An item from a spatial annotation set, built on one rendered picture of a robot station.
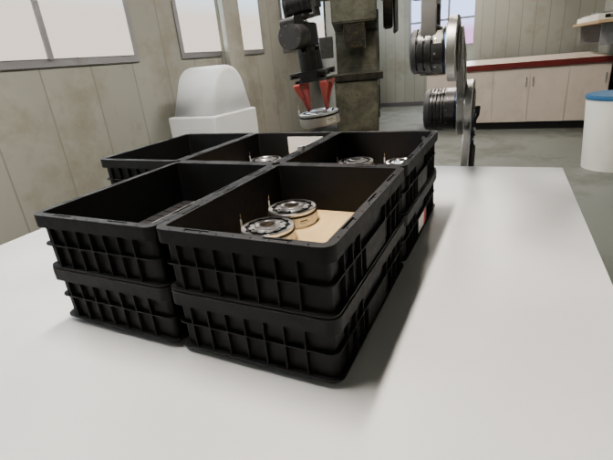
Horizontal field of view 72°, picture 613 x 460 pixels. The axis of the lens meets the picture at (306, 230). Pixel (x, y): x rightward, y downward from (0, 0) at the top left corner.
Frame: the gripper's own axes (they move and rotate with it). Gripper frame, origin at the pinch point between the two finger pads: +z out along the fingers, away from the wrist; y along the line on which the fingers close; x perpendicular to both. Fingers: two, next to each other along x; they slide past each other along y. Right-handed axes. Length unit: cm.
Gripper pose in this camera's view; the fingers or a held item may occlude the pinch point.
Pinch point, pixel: (317, 107)
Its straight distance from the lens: 113.9
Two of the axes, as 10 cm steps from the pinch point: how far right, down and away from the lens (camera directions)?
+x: 3.6, -4.1, 8.4
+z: 1.8, 9.1, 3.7
